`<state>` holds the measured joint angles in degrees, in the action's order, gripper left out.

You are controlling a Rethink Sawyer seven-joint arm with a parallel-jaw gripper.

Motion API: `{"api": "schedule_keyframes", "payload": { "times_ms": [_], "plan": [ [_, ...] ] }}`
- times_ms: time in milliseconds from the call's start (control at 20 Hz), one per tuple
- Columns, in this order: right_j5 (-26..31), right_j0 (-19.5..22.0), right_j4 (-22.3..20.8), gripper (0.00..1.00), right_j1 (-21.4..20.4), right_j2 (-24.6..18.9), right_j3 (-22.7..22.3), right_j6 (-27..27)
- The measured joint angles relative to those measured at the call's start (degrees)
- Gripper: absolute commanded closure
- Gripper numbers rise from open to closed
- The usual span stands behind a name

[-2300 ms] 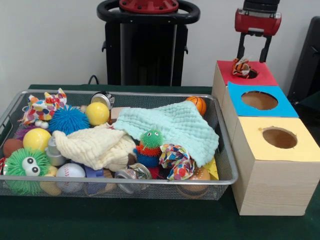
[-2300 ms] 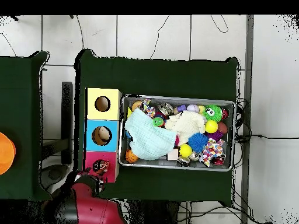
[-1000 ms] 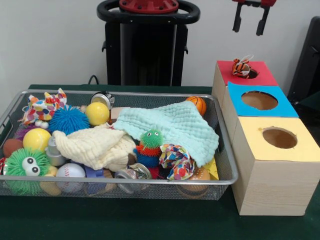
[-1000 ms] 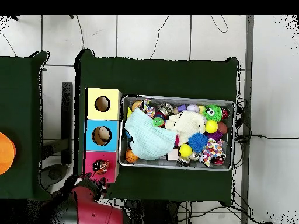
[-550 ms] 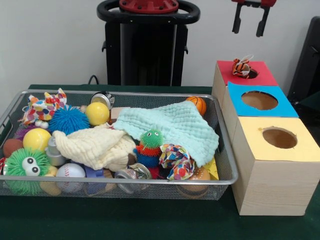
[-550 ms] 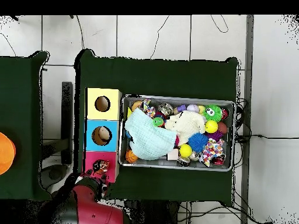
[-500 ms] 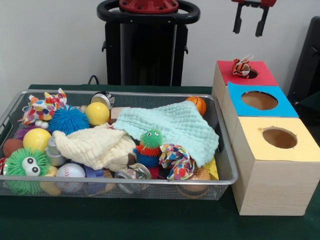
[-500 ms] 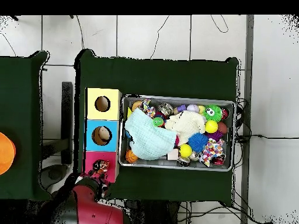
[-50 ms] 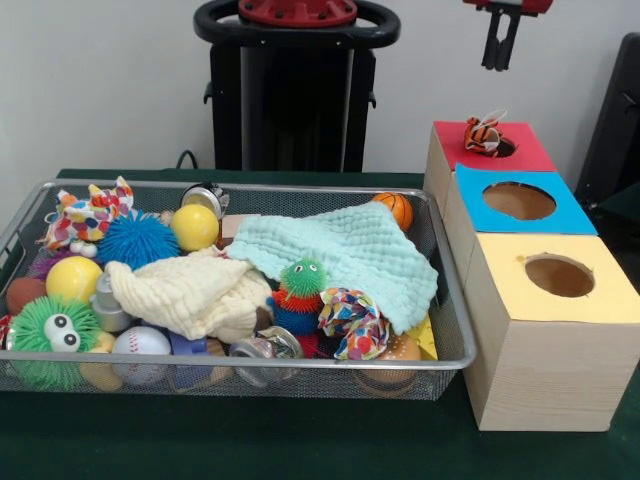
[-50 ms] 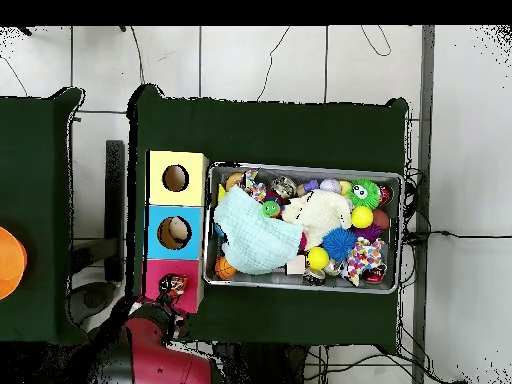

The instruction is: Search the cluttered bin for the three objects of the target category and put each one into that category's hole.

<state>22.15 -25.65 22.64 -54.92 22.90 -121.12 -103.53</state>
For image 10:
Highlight wooden box with three holes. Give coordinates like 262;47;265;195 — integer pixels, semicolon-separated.
141;150;210;314

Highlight spiky multicolour caterpillar toy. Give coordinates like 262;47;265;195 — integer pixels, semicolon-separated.
259;190;288;220

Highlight colourful patterned cloth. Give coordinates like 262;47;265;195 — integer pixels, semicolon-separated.
238;168;268;203
345;236;387;287

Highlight mint waffle cloth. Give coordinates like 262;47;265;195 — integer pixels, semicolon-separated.
212;184;305;276

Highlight cream waffle cloth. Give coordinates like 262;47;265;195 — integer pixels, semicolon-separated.
280;188;353;251

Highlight small orange basketball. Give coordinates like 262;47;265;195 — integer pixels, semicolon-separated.
214;255;238;281

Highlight yellow ball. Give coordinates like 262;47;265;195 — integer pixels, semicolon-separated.
306;246;330;270
350;205;374;229

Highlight blue spiky ball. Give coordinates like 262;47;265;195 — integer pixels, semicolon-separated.
321;226;358;262

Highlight dark green table cloth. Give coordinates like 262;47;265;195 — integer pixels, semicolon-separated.
125;83;410;354
0;86;93;346

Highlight green spiky googly-eyed ball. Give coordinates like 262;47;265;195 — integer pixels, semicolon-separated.
346;178;382;210

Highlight orange plastic bowl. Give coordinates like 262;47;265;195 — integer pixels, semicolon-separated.
0;226;28;301

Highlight shallow wire mesh bin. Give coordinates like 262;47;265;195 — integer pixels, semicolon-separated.
202;161;404;295

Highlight thin black cable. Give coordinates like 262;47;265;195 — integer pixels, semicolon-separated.
129;25;146;85
359;25;392;57
256;25;291;102

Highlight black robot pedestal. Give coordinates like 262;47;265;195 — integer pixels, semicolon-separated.
223;342;310;384

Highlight black power cable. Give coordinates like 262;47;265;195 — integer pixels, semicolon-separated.
403;229;512;241

